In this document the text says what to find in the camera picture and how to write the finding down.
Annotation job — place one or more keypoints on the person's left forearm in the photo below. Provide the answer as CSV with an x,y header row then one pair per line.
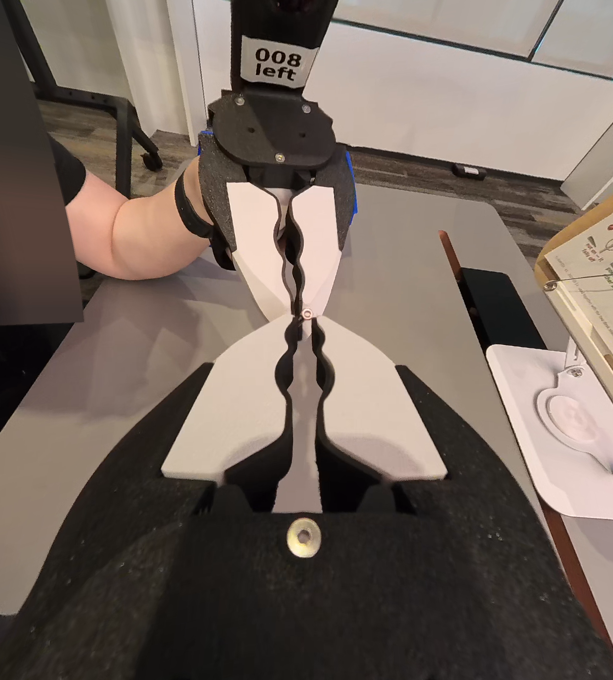
x,y
125,239

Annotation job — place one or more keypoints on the black desk frame with casters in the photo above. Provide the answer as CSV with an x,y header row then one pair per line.
x,y
120,122

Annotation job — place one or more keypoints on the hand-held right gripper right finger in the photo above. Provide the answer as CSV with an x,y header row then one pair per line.
x,y
375,419

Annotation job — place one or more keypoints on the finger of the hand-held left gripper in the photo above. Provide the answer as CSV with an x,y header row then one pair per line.
x,y
322,239
253,239

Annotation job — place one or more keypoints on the steel bolt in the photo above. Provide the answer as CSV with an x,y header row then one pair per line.
x,y
308,314

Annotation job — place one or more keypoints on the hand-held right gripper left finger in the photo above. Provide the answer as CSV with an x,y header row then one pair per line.
x,y
232,419

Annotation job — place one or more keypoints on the small black floor device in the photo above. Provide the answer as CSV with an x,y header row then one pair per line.
x,y
468,170

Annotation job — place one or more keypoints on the printed instruction sheet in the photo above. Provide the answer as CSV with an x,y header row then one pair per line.
x,y
604,265

